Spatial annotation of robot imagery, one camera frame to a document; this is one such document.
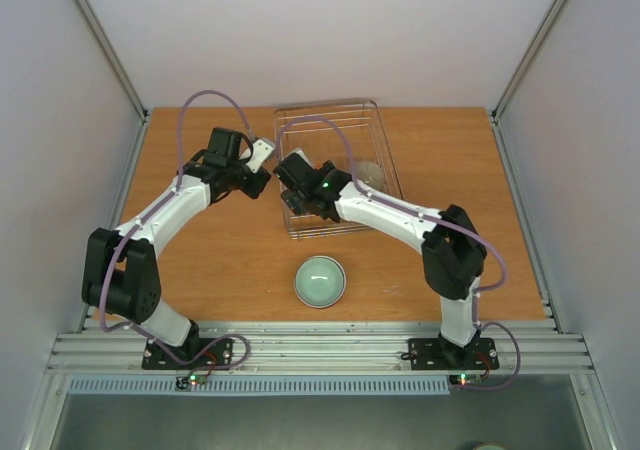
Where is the small circuit board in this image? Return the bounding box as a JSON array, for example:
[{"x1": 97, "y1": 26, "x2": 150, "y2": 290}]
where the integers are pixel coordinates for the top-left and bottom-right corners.
[
  {"x1": 175, "y1": 375, "x2": 208, "y2": 391},
  {"x1": 449, "y1": 373, "x2": 486, "y2": 387}
]

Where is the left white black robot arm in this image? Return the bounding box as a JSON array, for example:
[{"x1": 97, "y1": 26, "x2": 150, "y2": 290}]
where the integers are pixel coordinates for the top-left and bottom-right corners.
[{"x1": 81, "y1": 127, "x2": 275, "y2": 368}]

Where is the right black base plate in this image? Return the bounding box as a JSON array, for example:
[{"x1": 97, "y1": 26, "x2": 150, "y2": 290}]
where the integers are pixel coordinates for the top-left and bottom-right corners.
[{"x1": 401, "y1": 337, "x2": 500, "y2": 371}]

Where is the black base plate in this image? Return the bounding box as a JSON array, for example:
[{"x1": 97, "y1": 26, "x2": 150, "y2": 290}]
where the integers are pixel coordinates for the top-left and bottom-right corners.
[
  {"x1": 141, "y1": 332, "x2": 234, "y2": 370},
  {"x1": 401, "y1": 337, "x2": 500, "y2": 371}
]

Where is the left small circuit board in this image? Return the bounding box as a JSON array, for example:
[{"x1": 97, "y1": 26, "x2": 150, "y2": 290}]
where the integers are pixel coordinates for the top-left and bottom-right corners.
[{"x1": 175, "y1": 375, "x2": 208, "y2": 391}]

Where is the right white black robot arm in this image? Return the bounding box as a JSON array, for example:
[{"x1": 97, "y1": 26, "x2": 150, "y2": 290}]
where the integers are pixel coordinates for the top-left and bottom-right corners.
[{"x1": 274, "y1": 151, "x2": 487, "y2": 369}]

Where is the right small circuit board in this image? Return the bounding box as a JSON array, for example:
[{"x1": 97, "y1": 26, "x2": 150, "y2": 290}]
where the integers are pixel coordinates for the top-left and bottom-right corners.
[{"x1": 449, "y1": 373, "x2": 486, "y2": 387}]

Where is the chrome wire dish rack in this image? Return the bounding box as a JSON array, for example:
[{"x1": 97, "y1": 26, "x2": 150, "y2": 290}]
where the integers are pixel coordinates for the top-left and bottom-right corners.
[{"x1": 273, "y1": 97, "x2": 406, "y2": 241}]

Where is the grey slotted cable duct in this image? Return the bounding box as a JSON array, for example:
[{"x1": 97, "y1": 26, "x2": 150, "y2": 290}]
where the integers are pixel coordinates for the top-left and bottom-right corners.
[{"x1": 68, "y1": 375, "x2": 450, "y2": 397}]

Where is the teal patterned ceramic bowl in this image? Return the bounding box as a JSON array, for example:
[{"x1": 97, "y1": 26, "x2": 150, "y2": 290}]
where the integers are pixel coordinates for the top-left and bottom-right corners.
[{"x1": 294, "y1": 255, "x2": 347, "y2": 309}]

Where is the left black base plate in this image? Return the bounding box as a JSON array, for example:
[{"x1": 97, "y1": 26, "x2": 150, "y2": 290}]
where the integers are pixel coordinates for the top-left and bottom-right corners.
[{"x1": 141, "y1": 332, "x2": 234, "y2": 370}]

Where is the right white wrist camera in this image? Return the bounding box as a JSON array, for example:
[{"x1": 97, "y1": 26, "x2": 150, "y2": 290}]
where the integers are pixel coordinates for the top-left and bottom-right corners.
[{"x1": 288, "y1": 147, "x2": 314, "y2": 167}]

